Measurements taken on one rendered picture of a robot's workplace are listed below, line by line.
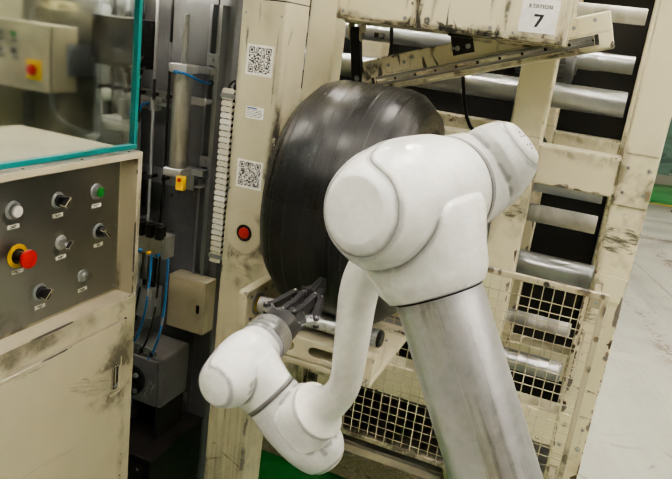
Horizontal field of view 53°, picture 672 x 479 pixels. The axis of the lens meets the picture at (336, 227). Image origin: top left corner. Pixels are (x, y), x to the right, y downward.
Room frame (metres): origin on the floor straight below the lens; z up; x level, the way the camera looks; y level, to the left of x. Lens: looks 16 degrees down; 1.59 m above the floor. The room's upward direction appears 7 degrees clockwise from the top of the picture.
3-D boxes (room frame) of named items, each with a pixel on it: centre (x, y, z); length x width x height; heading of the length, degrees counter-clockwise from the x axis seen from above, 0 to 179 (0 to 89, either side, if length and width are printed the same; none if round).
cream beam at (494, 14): (1.92, -0.25, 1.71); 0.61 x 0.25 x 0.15; 69
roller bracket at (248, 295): (1.75, 0.14, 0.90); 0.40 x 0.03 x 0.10; 159
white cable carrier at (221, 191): (1.76, 0.31, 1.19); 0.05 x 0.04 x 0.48; 159
